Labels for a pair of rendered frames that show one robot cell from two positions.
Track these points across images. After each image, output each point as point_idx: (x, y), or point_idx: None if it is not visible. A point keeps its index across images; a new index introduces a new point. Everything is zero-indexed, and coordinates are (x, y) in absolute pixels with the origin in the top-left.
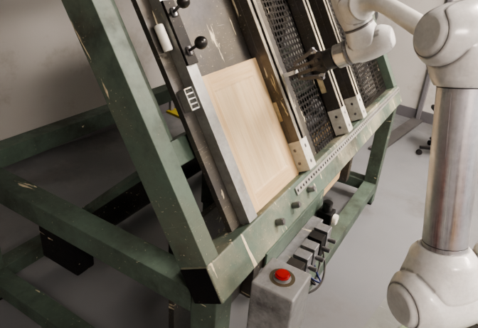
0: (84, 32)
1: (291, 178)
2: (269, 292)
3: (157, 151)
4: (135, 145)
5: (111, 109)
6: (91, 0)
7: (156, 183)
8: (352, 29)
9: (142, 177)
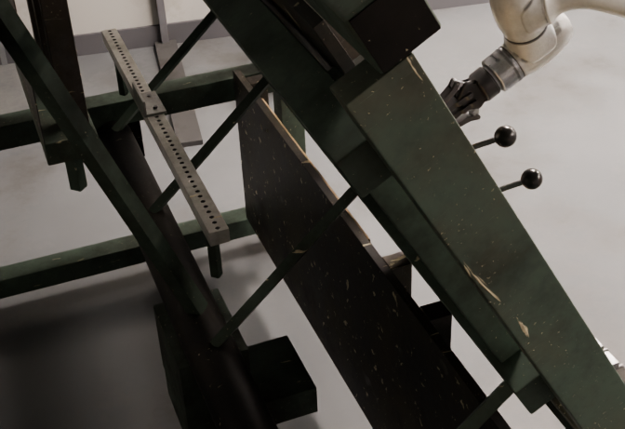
0: (493, 269)
1: None
2: None
3: (606, 355)
4: (569, 371)
5: (530, 349)
6: (516, 218)
7: (600, 399)
8: (535, 37)
9: (575, 407)
